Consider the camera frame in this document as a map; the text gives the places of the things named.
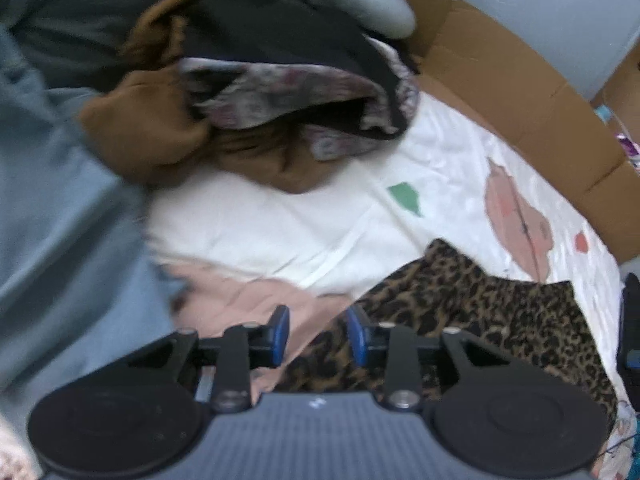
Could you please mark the purple packet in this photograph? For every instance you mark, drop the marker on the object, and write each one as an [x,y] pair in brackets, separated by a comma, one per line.
[630,150]

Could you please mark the light blue detergent bottle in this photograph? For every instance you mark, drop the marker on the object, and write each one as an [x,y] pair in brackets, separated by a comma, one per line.
[606,112]

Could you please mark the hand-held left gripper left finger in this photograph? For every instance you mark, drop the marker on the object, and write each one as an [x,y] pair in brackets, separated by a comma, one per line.
[280,335]

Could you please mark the grey plastic-wrapped mattress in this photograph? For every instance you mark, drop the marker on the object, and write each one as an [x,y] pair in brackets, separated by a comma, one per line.
[550,10]

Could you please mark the cream printed bed sheet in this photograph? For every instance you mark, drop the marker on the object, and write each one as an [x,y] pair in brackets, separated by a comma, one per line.
[300,220]

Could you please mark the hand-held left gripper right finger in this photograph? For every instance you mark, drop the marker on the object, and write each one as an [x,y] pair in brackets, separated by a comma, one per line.
[356,335]

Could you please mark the brown wooden door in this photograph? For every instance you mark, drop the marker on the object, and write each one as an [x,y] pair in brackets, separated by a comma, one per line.
[627,80]

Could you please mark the black garment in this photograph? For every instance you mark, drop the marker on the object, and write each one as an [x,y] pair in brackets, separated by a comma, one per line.
[275,30]

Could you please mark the grey neck pillow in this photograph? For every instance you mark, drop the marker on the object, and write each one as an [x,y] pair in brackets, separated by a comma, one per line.
[360,5]

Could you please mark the dark grey pillow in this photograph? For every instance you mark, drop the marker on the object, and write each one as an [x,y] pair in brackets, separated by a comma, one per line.
[75,35]

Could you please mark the blue-grey garment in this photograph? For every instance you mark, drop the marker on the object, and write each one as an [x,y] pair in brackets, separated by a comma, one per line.
[65,235]

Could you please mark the brown garment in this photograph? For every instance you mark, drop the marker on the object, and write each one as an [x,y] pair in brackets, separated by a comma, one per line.
[145,125]

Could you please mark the folded black clothes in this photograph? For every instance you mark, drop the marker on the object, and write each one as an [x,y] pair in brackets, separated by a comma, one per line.
[631,330]

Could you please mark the brown cardboard sheet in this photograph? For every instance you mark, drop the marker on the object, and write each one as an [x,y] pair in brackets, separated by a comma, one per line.
[500,60]

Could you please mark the leopard print pants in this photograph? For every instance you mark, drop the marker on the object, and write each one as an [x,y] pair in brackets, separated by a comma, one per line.
[475,300]

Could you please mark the floral patterned garment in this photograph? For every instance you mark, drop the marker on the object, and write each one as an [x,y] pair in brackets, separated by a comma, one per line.
[280,90]

